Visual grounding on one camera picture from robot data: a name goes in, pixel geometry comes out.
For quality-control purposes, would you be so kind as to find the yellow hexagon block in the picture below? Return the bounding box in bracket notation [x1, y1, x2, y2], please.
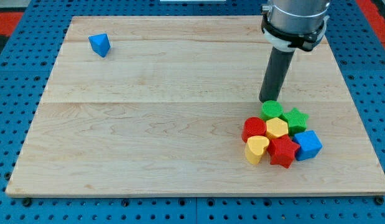
[266, 118, 289, 139]

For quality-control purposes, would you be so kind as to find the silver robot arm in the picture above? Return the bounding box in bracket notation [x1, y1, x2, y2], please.
[261, 0, 330, 52]

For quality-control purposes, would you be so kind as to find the green cylinder block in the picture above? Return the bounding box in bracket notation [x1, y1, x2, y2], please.
[260, 100, 284, 121]

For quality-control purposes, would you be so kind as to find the green star block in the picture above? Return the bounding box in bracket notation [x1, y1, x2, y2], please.
[281, 108, 309, 136]

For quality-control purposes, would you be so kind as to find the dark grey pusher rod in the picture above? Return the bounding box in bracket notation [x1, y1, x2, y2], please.
[259, 47, 294, 103]

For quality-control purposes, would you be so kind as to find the yellow heart block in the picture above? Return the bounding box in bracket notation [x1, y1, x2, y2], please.
[244, 136, 270, 165]

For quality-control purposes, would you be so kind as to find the blue triangle block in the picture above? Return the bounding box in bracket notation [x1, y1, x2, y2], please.
[88, 34, 111, 58]

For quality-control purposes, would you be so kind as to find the red star block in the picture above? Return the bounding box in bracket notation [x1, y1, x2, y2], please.
[267, 135, 300, 169]

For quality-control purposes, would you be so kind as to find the red cylinder block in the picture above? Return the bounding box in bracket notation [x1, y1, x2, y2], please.
[241, 117, 267, 142]

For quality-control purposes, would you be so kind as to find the blue cube block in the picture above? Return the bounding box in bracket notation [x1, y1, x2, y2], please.
[292, 130, 323, 161]

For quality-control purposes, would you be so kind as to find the wooden board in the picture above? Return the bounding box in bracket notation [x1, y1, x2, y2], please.
[6, 16, 385, 198]

